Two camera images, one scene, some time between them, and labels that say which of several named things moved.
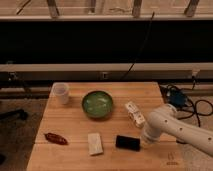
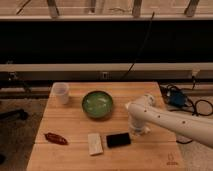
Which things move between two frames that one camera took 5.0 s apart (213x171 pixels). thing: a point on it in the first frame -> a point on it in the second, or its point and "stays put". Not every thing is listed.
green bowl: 97,104 stays put
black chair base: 14,114 stays put
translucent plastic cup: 60,93 stays put
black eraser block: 129,143 -> 116,140
